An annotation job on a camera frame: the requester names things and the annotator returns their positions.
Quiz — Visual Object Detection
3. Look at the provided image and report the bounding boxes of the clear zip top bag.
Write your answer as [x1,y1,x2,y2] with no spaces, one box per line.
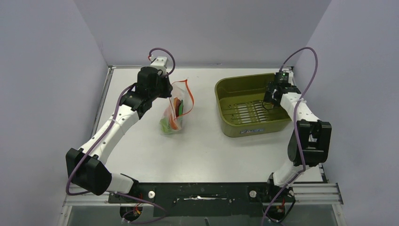
[160,79,194,134]

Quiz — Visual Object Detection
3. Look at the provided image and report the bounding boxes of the green toy chili pepper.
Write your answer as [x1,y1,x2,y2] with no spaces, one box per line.
[176,100,184,117]

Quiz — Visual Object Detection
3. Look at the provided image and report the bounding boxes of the olive green plastic tub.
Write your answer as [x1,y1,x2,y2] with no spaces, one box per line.
[215,73,291,137]

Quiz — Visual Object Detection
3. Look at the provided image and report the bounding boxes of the green toy starfruit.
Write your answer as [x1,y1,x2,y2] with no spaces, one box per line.
[160,118,175,134]

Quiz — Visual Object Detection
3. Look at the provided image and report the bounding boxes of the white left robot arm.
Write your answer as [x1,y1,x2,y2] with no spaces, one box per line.
[65,66,173,195]

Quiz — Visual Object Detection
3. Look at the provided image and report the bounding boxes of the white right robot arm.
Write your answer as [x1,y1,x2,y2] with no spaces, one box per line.
[264,71,332,201]

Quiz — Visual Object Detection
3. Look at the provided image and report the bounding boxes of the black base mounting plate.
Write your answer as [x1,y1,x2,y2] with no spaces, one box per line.
[108,182,296,220]

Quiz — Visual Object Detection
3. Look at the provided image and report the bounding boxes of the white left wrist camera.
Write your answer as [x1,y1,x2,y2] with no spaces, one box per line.
[148,56,168,74]

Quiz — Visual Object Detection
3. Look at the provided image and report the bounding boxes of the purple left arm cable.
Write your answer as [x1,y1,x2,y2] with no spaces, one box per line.
[65,47,176,196]

